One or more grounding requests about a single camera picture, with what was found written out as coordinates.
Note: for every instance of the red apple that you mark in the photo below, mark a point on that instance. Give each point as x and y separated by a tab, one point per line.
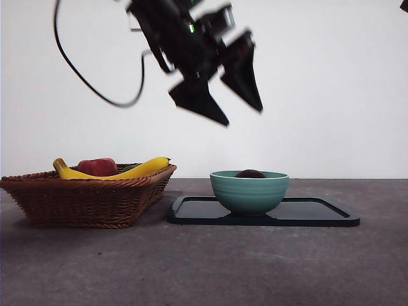
97	166

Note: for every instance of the white wall power socket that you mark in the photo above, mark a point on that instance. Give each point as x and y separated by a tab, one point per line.
134	25

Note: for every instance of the green vegetable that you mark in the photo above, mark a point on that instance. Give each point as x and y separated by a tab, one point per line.
130	167

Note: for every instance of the dark purple plum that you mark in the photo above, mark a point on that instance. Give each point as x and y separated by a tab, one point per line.
250	174

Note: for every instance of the yellow banana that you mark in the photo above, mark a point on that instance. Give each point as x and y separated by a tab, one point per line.
76	174

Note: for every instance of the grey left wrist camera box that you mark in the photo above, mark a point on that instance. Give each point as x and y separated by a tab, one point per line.
220	17

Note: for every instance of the teal ceramic bowl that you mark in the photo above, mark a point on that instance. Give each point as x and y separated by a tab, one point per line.
250	197

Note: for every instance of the black rectangular tray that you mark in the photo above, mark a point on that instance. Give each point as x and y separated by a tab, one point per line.
197	213

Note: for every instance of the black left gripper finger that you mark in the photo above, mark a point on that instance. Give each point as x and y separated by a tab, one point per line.
243	73
199	99

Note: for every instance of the brown wicker basket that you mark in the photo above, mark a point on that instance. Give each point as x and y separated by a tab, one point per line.
83	204

